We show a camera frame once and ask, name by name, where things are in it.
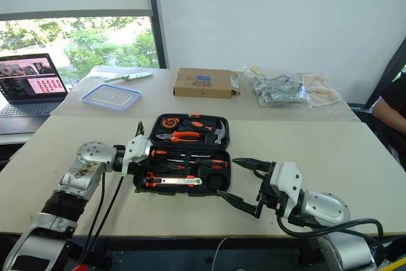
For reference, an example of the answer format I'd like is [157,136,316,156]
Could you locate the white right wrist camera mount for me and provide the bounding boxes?
[268,161,306,220]

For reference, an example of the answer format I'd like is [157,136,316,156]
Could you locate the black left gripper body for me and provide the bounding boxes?
[126,155,150,177]

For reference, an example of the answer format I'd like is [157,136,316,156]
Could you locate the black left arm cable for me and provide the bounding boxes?
[85,171,107,248]
[75,174,126,267]

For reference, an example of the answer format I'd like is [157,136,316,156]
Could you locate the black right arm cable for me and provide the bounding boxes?
[275,213,388,261]

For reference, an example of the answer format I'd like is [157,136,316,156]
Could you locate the orange black tape measure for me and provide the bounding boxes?
[159,116,182,129]

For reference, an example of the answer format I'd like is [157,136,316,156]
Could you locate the orange handled pliers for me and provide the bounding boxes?
[155,130,202,144]

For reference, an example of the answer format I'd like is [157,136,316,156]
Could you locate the dark window frame post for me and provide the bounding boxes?
[144,0,168,69]

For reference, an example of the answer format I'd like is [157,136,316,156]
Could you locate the green kitchen knife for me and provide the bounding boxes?
[102,72,154,83]

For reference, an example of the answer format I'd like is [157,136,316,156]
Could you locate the person in black shirt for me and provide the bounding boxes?
[370,73,406,170]

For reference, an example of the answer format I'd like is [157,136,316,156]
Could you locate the pink cloth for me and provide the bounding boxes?
[301,72,342,108]

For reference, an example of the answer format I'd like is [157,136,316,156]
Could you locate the black tool case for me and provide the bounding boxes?
[132,112,232,197]

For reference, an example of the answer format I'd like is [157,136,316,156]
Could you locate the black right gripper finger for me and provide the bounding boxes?
[217,190,265,220]
[232,157,275,173]

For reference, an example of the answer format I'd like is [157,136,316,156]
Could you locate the long orange black screwdriver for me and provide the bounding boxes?
[150,149,213,158]

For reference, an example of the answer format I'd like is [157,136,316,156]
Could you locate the thin white cable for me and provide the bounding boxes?
[211,237,230,271]

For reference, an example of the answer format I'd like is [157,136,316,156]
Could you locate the brown cardboard box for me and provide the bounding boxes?
[173,67,241,100]

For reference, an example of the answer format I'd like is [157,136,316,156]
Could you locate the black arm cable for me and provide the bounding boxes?
[75,174,126,267]
[85,171,107,248]
[275,213,388,261]

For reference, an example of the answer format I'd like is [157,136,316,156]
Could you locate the black orange flathead screwdriver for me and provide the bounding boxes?
[166,158,230,171]

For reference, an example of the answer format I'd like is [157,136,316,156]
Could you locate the clear blue-rimmed container lid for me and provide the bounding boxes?
[81,83,143,112]

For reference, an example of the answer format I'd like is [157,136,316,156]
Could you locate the clear plastic bag of parts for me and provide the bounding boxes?
[243,65,311,108]

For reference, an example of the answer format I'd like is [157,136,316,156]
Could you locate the open laptop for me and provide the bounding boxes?
[0,53,69,135]

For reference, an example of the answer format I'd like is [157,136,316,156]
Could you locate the silver claw hammer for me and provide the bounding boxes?
[181,118,228,145]

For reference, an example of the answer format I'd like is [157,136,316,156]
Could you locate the red voltage tester pen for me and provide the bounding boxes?
[167,162,192,171]

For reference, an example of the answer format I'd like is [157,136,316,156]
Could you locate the orange black utility knife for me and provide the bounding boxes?
[143,171,204,188]

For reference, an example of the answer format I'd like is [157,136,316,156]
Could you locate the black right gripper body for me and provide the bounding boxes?
[256,162,286,218]

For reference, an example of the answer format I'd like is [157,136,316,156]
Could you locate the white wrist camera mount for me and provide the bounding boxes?
[121,134,154,175]
[268,161,306,220]

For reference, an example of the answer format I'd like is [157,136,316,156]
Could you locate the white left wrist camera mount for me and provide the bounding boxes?
[121,134,154,175]

